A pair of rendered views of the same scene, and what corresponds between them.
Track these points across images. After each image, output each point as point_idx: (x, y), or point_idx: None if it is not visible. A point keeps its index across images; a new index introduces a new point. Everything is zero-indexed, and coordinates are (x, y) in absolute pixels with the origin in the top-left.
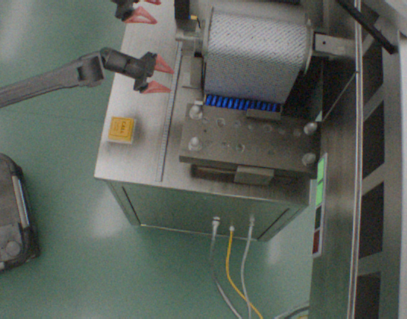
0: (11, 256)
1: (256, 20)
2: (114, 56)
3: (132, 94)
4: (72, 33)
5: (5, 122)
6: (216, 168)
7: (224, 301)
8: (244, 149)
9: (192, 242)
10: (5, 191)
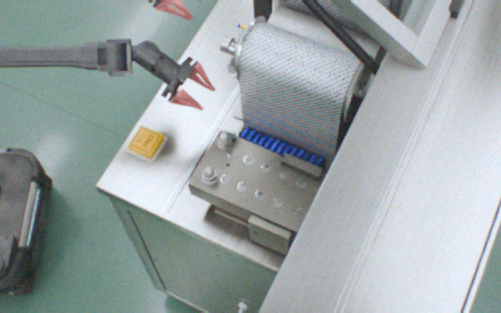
0: None
1: (303, 41)
2: (145, 49)
3: (174, 109)
4: (171, 44)
5: (55, 123)
6: (234, 216)
7: None
8: (264, 198)
9: None
10: (16, 197)
